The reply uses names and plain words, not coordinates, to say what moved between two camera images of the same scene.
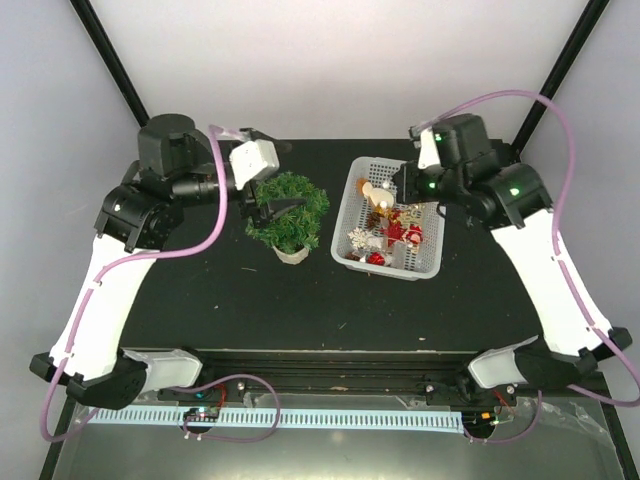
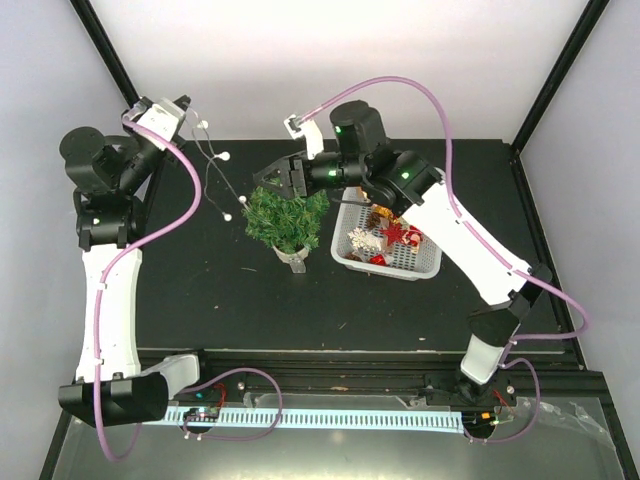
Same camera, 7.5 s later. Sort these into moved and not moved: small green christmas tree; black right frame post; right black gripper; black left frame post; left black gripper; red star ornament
Moved: right black gripper; left black gripper
Not moved: black left frame post; small green christmas tree; red star ornament; black right frame post
